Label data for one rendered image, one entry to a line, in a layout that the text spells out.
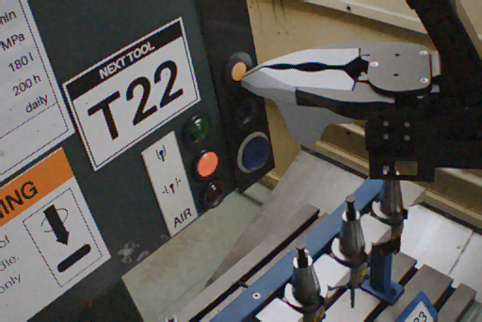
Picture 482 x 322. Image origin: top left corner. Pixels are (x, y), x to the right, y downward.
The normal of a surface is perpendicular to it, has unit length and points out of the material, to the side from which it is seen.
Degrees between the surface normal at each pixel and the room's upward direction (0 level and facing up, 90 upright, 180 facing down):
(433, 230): 24
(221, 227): 0
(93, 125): 90
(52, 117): 90
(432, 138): 90
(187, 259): 0
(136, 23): 90
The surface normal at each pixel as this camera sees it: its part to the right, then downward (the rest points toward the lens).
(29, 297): 0.69, 0.36
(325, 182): -0.43, -0.48
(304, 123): -0.31, 0.63
